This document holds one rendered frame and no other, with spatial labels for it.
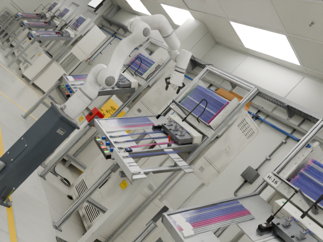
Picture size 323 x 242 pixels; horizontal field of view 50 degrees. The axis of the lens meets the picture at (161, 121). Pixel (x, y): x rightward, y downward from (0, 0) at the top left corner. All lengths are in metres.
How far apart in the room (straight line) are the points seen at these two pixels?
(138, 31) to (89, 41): 5.03
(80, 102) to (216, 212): 1.10
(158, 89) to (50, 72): 3.40
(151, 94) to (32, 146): 2.23
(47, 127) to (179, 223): 1.02
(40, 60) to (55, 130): 4.90
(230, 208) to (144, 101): 2.34
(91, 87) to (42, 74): 4.94
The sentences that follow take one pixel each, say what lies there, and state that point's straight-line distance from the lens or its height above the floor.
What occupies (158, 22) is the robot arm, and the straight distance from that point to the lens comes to 2.40.
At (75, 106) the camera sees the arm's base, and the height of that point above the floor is 0.79.
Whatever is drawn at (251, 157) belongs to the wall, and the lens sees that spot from 4.57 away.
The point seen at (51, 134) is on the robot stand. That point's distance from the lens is 2.34.
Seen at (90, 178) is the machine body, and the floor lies 0.30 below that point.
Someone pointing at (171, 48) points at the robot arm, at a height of 1.54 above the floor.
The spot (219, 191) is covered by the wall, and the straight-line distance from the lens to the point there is 4.52.
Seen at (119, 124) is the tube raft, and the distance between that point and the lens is 3.20.
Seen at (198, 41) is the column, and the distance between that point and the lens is 6.45.
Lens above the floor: 1.04
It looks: 2 degrees up
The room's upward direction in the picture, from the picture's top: 44 degrees clockwise
